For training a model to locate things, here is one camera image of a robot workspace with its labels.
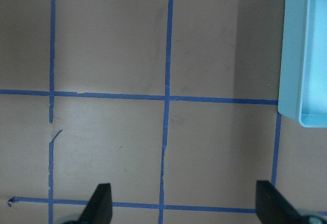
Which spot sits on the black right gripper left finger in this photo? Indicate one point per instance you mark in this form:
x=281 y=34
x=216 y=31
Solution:
x=99 y=207

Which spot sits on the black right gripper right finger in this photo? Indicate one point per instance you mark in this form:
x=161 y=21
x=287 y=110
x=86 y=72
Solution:
x=272 y=207

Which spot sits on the light blue plastic bin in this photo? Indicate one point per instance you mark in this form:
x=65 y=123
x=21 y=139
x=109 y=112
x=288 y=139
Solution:
x=302 y=86

